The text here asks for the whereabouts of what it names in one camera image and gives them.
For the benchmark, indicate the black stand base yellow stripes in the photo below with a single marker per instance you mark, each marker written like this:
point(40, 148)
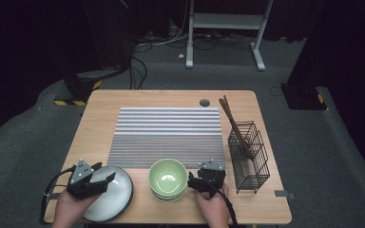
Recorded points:
point(302, 98)
point(76, 88)

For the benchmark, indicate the dark curtain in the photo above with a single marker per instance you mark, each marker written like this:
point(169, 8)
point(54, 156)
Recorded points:
point(355, 47)
point(19, 47)

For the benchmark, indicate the grey striped placemat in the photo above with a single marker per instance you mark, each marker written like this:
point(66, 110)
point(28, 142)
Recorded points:
point(168, 133)

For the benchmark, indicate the white plate dark rim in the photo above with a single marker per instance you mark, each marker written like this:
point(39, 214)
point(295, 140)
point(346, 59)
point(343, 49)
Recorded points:
point(117, 196)

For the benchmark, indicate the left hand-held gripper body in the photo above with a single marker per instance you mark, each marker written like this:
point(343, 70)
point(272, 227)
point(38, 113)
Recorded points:
point(80, 177)

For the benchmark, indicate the brown wooden chopstick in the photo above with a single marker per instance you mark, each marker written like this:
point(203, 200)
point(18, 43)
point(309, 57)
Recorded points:
point(235, 118)
point(230, 107)
point(225, 111)
point(231, 122)

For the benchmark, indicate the grey tape strip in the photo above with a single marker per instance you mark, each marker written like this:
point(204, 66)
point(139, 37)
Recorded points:
point(283, 193)
point(56, 196)

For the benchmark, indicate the white metal stand frame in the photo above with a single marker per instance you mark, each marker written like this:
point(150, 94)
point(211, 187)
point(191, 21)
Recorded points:
point(228, 21)

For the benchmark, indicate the black equipment column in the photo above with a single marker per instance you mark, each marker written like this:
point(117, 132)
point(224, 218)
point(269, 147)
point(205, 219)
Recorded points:
point(114, 38)

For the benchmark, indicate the person's right hand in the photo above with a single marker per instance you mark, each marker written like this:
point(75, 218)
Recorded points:
point(215, 212)

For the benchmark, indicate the grey round table grommet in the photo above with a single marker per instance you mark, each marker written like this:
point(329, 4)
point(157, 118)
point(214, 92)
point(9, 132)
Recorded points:
point(204, 103)

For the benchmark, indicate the person's left hand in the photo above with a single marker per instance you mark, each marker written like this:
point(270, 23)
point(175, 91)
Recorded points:
point(69, 210)

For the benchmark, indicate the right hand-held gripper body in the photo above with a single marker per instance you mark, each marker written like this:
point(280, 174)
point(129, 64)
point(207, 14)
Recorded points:
point(212, 180)

